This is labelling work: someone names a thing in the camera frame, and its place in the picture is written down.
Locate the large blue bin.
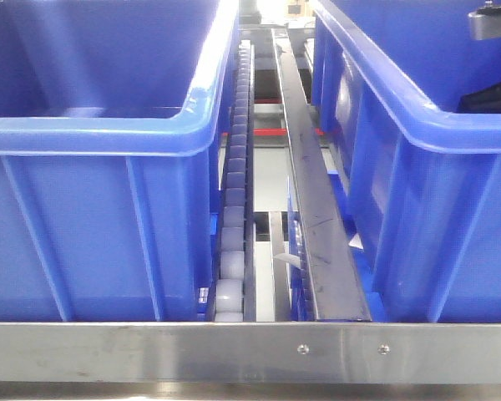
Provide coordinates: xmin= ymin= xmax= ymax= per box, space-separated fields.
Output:
xmin=313 ymin=1 xmax=501 ymax=322
xmin=0 ymin=1 xmax=238 ymax=322

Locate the white roller track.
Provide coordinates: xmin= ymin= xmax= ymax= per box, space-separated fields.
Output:
xmin=210 ymin=40 xmax=256 ymax=322

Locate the large blue bin left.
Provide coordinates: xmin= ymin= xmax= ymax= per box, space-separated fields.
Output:
xmin=0 ymin=1 xmax=238 ymax=322

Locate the large blue bin right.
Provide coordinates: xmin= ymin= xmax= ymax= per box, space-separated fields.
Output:
xmin=313 ymin=1 xmax=501 ymax=322

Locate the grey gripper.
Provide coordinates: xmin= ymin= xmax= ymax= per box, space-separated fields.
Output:
xmin=458 ymin=5 xmax=501 ymax=113

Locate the steel front shelf beam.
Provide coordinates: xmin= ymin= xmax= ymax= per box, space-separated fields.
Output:
xmin=0 ymin=322 xmax=501 ymax=384

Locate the steel divider rail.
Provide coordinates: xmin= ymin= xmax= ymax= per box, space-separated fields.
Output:
xmin=271 ymin=28 xmax=372 ymax=322

